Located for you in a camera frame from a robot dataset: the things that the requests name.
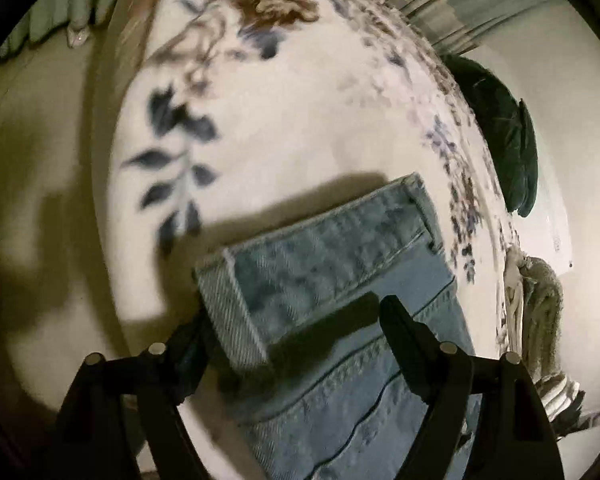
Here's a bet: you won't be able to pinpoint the dark green folded duvet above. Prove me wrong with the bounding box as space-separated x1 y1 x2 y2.
442 54 539 218

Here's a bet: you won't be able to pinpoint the white floral bed blanket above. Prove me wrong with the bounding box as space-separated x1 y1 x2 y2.
92 0 512 479

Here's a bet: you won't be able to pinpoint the blue denim jeans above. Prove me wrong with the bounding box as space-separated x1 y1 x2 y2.
196 174 472 479

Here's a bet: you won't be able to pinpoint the grey green window curtain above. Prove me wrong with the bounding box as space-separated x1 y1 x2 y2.
0 0 558 61

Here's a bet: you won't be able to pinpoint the olive grey folded pants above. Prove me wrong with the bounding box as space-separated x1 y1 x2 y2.
519 256 564 380

